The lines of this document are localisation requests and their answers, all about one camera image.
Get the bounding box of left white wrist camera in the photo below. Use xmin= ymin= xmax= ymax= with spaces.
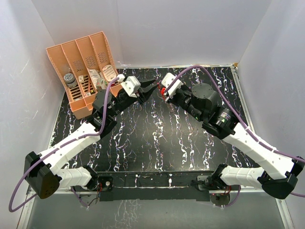
xmin=121 ymin=76 xmax=141 ymax=98

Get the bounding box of round white label tin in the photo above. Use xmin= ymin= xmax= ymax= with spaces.
xmin=102 ymin=64 xmax=117 ymax=82

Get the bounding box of small white red box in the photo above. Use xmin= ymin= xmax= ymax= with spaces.
xmin=78 ymin=75 xmax=85 ymax=83

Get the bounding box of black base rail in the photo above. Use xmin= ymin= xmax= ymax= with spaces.
xmin=69 ymin=168 xmax=241 ymax=203

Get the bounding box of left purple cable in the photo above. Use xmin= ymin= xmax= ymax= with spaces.
xmin=8 ymin=75 xmax=126 ymax=212

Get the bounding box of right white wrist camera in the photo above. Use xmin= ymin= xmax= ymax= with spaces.
xmin=161 ymin=73 xmax=183 ymax=100

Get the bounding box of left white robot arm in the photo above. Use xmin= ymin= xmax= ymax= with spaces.
xmin=24 ymin=76 xmax=157 ymax=199

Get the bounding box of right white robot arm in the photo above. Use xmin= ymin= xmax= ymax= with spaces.
xmin=161 ymin=81 xmax=305 ymax=199

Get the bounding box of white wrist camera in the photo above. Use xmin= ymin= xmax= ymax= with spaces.
xmin=161 ymin=73 xmax=183 ymax=100
xmin=121 ymin=76 xmax=141 ymax=98

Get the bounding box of orange plastic desk organizer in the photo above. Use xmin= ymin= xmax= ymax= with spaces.
xmin=46 ymin=31 xmax=118 ymax=119

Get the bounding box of black jar white lid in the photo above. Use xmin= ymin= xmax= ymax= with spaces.
xmin=63 ymin=73 xmax=78 ymax=88

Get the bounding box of white paper packet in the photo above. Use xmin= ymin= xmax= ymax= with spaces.
xmin=87 ymin=69 xmax=101 ymax=85

